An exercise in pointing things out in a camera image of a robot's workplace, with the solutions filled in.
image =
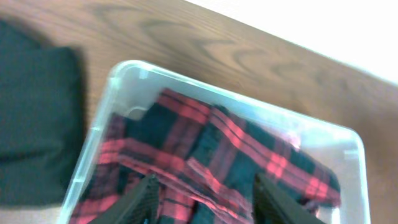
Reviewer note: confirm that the black hooded sweatshirt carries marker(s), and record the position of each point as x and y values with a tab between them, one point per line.
42	121

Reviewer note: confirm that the clear plastic storage bin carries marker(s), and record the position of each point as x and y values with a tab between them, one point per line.
133	86

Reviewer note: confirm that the red black plaid shirt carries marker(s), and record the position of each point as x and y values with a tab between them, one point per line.
206	159

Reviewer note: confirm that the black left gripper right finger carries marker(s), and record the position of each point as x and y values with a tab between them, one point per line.
271	205

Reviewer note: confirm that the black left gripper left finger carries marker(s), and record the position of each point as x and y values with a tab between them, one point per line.
138	206

